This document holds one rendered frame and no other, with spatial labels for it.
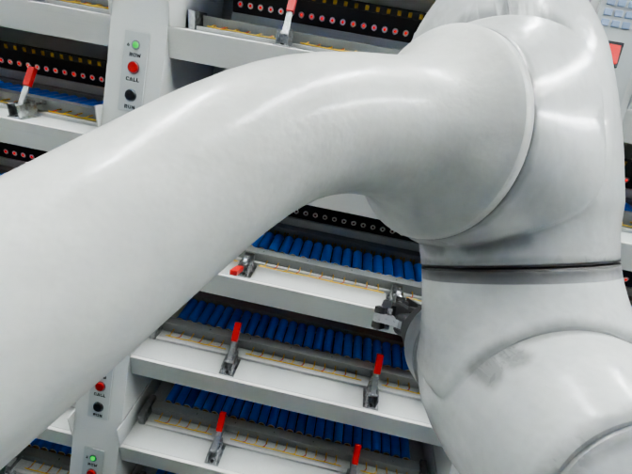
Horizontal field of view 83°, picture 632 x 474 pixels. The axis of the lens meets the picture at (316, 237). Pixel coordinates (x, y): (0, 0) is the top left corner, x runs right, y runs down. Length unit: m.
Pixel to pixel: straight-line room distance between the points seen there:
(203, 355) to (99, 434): 0.25
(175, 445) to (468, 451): 0.72
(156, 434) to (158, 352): 0.19
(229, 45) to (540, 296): 0.56
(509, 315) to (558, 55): 0.11
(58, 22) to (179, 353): 0.60
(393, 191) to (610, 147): 0.11
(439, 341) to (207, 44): 0.57
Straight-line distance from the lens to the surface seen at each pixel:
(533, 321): 0.19
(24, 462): 1.14
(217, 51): 0.66
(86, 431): 0.90
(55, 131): 0.76
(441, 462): 0.83
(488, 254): 0.19
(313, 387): 0.71
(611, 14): 0.72
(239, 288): 0.64
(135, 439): 0.88
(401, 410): 0.73
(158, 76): 0.68
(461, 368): 0.20
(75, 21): 0.77
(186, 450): 0.85
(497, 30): 0.19
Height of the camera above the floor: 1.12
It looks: 10 degrees down
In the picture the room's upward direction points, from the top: 11 degrees clockwise
